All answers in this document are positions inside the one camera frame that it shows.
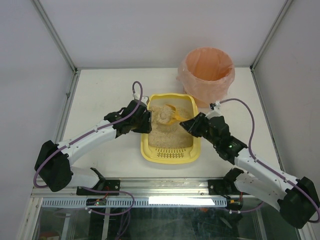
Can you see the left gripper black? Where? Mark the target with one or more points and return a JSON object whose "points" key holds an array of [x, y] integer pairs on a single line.
{"points": [[145, 121]]}

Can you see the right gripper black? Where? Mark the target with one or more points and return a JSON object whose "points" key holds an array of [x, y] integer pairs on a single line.
{"points": [[198, 125]]}

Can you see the litter clump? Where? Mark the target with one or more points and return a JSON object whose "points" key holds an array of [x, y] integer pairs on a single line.
{"points": [[164, 116]]}

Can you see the yellow litter scoop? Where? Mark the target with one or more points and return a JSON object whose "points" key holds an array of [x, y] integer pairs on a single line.
{"points": [[173, 114]]}

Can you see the yellow litter box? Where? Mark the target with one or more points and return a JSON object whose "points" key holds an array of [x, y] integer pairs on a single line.
{"points": [[171, 156]]}

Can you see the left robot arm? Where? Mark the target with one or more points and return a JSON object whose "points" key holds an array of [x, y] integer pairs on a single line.
{"points": [[55, 162]]}

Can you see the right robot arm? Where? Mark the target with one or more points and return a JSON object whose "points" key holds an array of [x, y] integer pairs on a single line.
{"points": [[295, 199]]}

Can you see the cat litter sand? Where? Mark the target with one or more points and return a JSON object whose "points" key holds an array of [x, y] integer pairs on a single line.
{"points": [[167, 136]]}

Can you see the orange lined trash bin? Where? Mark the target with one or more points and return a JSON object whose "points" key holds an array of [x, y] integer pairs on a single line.
{"points": [[206, 74]]}

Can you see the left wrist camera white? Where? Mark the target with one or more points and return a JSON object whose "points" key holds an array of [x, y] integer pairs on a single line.
{"points": [[142, 98]]}

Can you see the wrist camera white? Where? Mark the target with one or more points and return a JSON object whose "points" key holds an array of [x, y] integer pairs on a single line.
{"points": [[215, 106], [142, 98]]}

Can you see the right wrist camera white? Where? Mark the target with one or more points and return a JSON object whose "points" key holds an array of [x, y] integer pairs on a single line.
{"points": [[215, 106]]}

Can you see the aluminium mounting rail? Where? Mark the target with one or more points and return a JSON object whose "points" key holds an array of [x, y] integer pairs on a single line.
{"points": [[143, 187]]}

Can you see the white slotted cable duct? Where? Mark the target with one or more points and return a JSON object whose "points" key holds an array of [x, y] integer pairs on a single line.
{"points": [[153, 201]]}

